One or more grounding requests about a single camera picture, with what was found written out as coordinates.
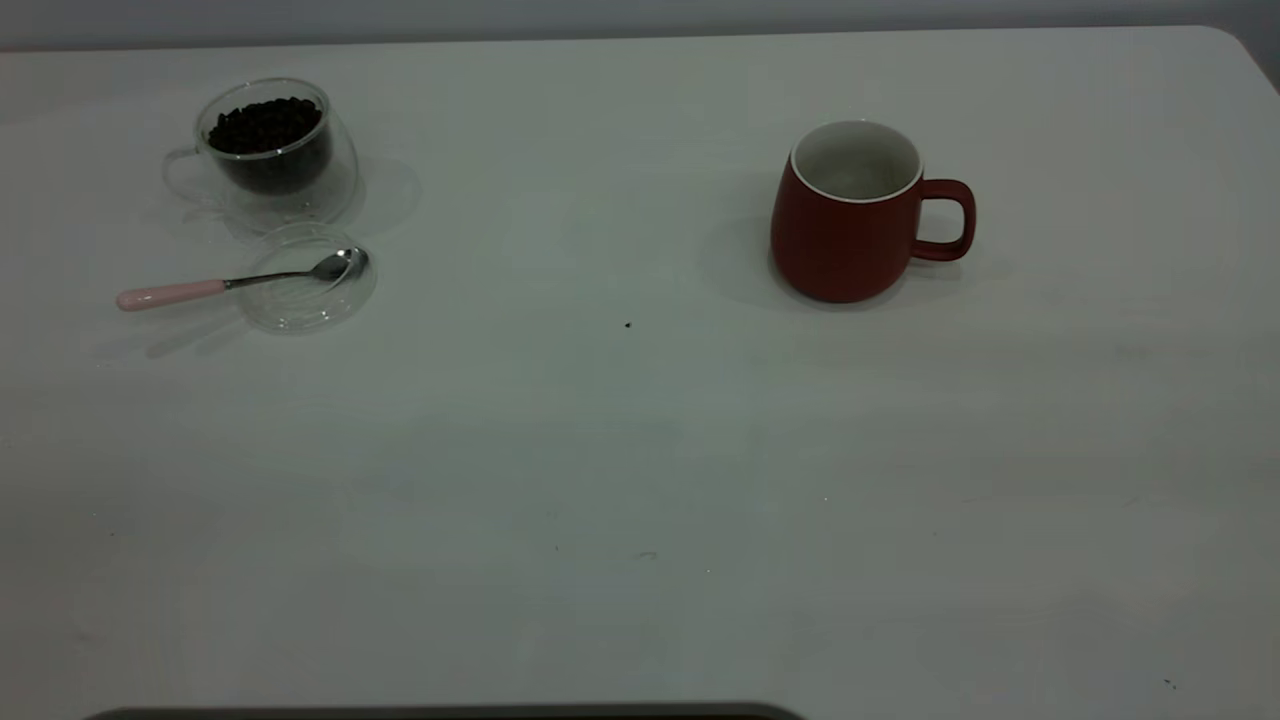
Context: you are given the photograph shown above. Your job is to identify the red ceramic mug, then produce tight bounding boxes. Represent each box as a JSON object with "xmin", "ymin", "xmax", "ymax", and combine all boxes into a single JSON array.
[{"xmin": 769, "ymin": 120, "xmax": 977, "ymax": 304}]

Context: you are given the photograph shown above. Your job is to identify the pink handled metal spoon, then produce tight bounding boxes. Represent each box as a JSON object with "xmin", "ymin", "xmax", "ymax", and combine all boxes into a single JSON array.
[{"xmin": 115, "ymin": 247, "xmax": 370, "ymax": 313}]

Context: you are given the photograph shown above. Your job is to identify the dark coffee beans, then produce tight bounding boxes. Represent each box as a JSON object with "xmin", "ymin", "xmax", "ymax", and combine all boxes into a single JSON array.
[{"xmin": 207, "ymin": 96, "xmax": 333, "ymax": 196}]

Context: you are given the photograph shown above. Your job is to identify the clear glass double-wall cup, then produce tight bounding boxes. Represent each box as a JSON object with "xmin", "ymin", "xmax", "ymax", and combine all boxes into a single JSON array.
[{"xmin": 163, "ymin": 77, "xmax": 361, "ymax": 237}]

